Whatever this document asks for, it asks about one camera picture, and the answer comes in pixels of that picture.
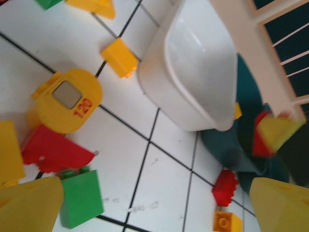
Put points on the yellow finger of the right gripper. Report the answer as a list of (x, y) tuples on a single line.
[(277, 131)]

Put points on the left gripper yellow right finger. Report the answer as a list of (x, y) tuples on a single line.
[(282, 207)]

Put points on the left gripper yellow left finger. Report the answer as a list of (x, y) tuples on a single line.
[(26, 205)]

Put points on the teal plastic container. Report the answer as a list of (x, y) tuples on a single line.
[(246, 96)]

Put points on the red curved lego brick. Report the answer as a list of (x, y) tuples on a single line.
[(53, 149)]

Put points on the white plastic container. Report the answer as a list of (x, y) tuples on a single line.
[(193, 84)]

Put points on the yellow arch lego marked 120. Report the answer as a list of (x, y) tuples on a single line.
[(70, 101)]

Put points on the green lego brick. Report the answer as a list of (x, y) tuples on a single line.
[(48, 2), (82, 198)]

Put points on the yellow rounded lego brick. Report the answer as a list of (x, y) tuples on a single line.
[(96, 6)]

